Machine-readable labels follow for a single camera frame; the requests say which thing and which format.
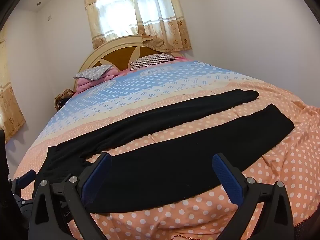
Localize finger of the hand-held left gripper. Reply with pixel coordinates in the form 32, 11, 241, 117
9, 169, 37, 191

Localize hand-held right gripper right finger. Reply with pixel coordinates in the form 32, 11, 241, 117
212, 152, 296, 240

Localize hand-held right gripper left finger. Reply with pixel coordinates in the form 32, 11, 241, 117
28, 152, 112, 240

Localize black pants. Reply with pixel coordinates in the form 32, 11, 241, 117
32, 89, 295, 214

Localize polka dot bed blanket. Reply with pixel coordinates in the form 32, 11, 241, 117
12, 59, 320, 240

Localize beige floral window curtain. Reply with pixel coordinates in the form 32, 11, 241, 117
82, 0, 192, 51
0, 37, 26, 144

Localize brown patterned bag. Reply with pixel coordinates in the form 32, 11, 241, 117
54, 88, 74, 111

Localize folded pink blanket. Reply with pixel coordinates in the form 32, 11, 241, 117
76, 66, 120, 93

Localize grey patterned pillow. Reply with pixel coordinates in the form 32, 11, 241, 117
73, 65, 113, 81

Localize cream and brown headboard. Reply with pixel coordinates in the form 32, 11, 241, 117
72, 35, 184, 90

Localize striped pillow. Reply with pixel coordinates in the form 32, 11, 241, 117
130, 53, 177, 71

